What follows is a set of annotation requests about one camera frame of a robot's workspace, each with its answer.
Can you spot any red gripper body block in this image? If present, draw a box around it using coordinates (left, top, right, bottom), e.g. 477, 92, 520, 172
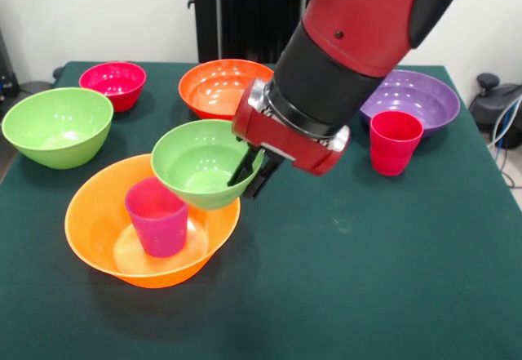
231, 78, 352, 177

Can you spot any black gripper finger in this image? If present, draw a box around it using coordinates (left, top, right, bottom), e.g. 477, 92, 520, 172
243, 154, 283, 201
227, 144, 265, 189

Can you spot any small green bowl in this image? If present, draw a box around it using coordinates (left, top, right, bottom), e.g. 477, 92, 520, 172
150, 118, 265, 211

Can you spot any purple cup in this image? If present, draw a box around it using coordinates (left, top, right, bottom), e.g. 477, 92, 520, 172
124, 176, 190, 259

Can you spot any red bowl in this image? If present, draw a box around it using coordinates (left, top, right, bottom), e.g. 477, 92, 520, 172
178, 58, 275, 122

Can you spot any dark green tablecloth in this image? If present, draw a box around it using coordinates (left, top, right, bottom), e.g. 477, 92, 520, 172
0, 60, 522, 360

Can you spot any pink cup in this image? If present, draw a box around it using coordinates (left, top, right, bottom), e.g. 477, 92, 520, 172
369, 110, 425, 177

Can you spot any purple bowl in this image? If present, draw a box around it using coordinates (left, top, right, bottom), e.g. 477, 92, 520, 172
358, 69, 462, 139

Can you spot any pink bowl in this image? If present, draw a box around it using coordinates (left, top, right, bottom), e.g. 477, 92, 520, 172
78, 61, 148, 113

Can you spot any large orange bowl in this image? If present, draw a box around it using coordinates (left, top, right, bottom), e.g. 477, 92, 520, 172
64, 153, 241, 289

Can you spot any large green bowl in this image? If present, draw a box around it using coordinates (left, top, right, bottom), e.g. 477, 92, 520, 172
1, 87, 114, 171

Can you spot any black equipment box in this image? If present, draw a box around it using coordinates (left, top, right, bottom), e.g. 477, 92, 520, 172
0, 29, 20, 100

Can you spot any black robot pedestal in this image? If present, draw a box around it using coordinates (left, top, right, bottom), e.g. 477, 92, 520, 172
187, 0, 315, 65

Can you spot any blue white cable bundle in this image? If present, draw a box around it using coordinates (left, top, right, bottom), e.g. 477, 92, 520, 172
487, 98, 522, 189

